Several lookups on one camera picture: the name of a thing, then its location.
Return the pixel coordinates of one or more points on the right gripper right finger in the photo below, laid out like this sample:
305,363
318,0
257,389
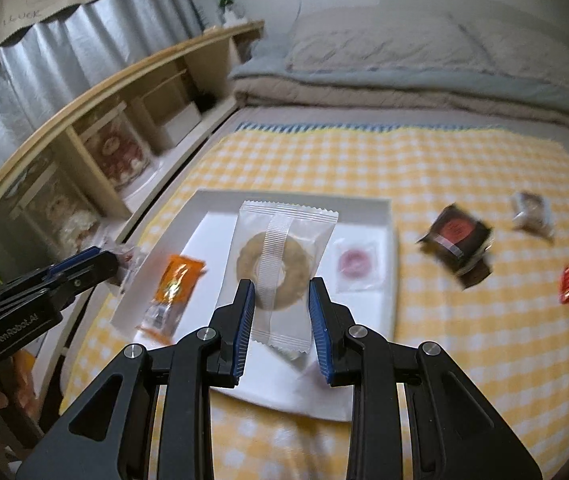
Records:
330,322

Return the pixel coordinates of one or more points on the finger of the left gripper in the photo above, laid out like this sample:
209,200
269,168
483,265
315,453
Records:
63,288
75,260

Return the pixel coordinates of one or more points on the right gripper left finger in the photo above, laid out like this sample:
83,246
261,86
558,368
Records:
233,325

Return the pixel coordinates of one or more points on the pink candy clear pack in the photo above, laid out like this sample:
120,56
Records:
358,266

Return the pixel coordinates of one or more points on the clear pack brown ring biscuit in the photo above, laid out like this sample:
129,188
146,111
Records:
278,246

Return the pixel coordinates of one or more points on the orange snack bar pack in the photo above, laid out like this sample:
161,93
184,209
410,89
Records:
170,299

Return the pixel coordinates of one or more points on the black red round cake pack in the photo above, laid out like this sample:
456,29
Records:
460,241

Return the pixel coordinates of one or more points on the clear brown cookie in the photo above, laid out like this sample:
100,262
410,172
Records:
532,213

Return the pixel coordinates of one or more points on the person's left hand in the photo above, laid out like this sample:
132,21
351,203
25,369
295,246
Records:
17,384

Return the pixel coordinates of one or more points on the white doll in dome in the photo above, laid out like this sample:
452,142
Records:
50,202

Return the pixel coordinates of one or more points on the crumpled clear plastic wrapper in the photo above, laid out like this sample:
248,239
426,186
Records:
130,258

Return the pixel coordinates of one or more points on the wooden bedside shelf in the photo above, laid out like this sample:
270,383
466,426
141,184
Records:
95,168

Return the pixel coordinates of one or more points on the white cardboard tray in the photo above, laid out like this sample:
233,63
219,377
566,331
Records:
203,230

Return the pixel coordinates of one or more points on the doll in clear case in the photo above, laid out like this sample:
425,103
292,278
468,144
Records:
113,141

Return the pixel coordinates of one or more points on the small wooden drawer box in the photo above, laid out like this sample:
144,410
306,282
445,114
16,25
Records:
163,105

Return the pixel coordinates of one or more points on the grey curtain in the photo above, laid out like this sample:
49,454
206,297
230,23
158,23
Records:
50,64

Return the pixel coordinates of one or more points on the beige folded blanket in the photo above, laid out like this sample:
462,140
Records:
272,90

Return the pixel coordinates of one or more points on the left beige pillow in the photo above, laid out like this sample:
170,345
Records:
369,38

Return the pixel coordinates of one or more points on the beige pillow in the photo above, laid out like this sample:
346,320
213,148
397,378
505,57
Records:
369,38
522,52

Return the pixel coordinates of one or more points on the right beige pillow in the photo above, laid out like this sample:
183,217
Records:
522,52

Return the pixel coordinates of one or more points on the grey blue duvet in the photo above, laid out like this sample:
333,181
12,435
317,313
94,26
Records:
266,61

